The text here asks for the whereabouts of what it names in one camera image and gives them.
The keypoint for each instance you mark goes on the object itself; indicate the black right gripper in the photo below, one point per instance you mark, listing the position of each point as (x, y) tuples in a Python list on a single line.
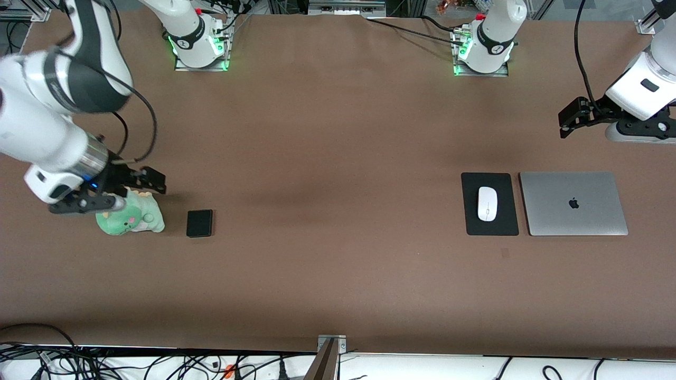
[(119, 176)]

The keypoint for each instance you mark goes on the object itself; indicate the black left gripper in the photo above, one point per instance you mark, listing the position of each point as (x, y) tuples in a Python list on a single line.
[(597, 109)]

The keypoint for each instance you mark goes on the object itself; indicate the small black square box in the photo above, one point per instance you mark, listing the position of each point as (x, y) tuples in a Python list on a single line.
[(199, 223)]

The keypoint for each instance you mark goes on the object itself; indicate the white computer mouse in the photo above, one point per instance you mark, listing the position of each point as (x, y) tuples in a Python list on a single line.
[(487, 203)]

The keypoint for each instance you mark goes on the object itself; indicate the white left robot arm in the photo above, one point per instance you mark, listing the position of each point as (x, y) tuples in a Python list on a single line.
[(641, 89)]

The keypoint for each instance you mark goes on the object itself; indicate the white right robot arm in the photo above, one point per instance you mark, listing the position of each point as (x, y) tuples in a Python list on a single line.
[(37, 132)]

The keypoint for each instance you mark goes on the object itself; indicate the black mouse pad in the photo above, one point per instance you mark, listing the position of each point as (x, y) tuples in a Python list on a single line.
[(507, 216)]

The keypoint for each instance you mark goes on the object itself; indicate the green dinosaur plush toy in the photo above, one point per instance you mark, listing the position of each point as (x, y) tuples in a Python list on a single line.
[(132, 219)]

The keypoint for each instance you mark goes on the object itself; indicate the grey closed laptop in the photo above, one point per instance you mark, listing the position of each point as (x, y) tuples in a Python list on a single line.
[(573, 203)]

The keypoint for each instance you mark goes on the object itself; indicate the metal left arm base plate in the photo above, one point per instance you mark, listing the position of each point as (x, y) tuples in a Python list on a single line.
[(501, 73)]

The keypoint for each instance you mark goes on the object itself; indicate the aluminium table corner bracket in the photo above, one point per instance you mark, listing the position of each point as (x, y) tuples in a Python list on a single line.
[(647, 26)]

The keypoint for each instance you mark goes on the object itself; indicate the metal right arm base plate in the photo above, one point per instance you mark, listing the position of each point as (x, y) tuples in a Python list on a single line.
[(182, 67)]

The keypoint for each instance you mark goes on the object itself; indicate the metal table edge bracket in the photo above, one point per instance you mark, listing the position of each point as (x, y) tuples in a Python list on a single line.
[(331, 342)]

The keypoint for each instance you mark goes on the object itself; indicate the metal frame panel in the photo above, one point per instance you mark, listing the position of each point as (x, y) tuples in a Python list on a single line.
[(346, 6)]

